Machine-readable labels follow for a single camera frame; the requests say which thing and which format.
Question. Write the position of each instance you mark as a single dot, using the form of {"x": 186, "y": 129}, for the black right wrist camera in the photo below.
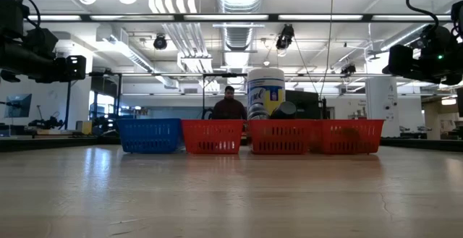
{"x": 436, "y": 39}

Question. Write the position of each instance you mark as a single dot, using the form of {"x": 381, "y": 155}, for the black background robot arm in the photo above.
{"x": 47, "y": 123}

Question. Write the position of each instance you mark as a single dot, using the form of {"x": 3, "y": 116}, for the white pillar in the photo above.
{"x": 380, "y": 93}

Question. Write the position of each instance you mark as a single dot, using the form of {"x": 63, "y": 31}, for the red plastic basket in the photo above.
{"x": 349, "y": 136}
{"x": 282, "y": 136}
{"x": 212, "y": 136}

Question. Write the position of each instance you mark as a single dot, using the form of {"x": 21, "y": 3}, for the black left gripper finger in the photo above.
{"x": 76, "y": 68}

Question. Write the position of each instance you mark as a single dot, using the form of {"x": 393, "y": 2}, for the yellow box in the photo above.
{"x": 84, "y": 127}

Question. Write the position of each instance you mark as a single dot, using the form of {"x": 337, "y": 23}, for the person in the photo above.
{"x": 228, "y": 109}

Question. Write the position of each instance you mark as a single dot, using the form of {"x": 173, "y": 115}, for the computer monitor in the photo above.
{"x": 18, "y": 106}

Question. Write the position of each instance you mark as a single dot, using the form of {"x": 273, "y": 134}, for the black ceiling spotlight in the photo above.
{"x": 349, "y": 69}
{"x": 160, "y": 42}
{"x": 285, "y": 35}

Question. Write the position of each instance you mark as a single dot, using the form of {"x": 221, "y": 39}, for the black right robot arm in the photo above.
{"x": 458, "y": 17}

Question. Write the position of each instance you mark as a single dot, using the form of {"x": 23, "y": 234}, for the black background workstation frame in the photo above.
{"x": 68, "y": 104}

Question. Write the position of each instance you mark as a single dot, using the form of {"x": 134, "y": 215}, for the black box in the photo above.
{"x": 309, "y": 104}

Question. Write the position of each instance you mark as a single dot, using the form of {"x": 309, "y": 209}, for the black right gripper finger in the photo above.
{"x": 399, "y": 60}

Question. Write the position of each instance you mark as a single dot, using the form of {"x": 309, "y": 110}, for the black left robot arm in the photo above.
{"x": 11, "y": 13}

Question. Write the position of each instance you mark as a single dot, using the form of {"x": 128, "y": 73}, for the blue plastic basket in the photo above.
{"x": 150, "y": 136}

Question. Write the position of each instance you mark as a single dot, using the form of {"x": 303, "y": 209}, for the white Lysol wipes canister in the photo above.
{"x": 266, "y": 86}

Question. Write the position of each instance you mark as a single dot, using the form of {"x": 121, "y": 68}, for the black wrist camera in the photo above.
{"x": 436, "y": 39}
{"x": 41, "y": 42}

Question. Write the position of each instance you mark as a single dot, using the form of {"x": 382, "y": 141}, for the black overhead frame bar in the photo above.
{"x": 273, "y": 17}

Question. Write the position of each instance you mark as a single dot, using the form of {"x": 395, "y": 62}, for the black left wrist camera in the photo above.
{"x": 41, "y": 42}

